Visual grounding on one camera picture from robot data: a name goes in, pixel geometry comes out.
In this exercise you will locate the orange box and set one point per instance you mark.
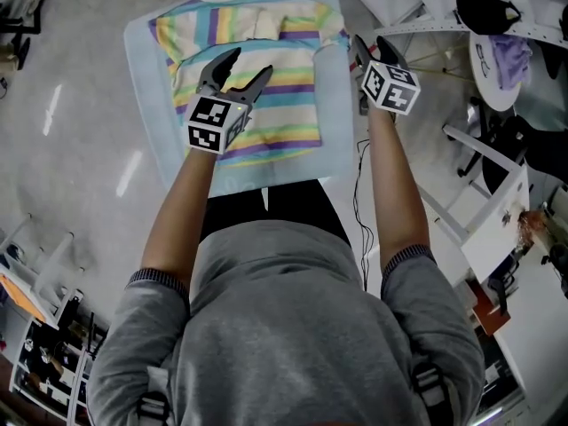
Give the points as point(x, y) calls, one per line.
point(490, 315)

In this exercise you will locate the white frame stand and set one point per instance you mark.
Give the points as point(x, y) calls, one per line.
point(49, 264)

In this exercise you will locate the black frame table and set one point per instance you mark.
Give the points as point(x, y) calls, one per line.
point(22, 16)

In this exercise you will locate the orange sheet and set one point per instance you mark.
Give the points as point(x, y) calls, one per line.
point(20, 297)

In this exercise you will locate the person's grey sweatshirt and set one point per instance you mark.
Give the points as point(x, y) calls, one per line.
point(288, 326)

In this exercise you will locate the light blue padded table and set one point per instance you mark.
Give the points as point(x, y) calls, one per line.
point(142, 82)

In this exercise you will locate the white cluttered shelf unit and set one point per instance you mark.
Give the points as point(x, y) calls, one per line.
point(49, 371)

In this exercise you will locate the white square stool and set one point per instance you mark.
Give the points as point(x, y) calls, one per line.
point(492, 242)

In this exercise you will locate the person's left forearm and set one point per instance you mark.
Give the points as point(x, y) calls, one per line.
point(177, 220)

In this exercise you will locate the yellow metal table legs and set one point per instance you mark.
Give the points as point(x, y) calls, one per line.
point(439, 62)

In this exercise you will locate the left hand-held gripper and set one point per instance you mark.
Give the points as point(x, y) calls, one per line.
point(213, 122)

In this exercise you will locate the black hanging cap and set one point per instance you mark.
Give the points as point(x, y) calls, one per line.
point(483, 13)

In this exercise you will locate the black-rimmed glasses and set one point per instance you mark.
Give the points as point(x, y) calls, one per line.
point(482, 58)

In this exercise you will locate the black office chair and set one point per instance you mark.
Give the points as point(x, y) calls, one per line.
point(523, 149)

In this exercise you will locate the person's black trousers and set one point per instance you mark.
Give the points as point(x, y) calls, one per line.
point(293, 207)

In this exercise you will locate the pastel striped shirt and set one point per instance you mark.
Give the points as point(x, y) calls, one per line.
point(284, 118)

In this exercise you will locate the person's right forearm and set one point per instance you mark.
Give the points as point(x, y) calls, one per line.
point(395, 193)

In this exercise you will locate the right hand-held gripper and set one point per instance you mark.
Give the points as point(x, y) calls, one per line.
point(390, 89)

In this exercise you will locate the crumpled purple cloth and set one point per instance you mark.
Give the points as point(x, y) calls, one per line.
point(510, 60)

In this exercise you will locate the round white side table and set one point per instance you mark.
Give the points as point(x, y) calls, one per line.
point(497, 99)

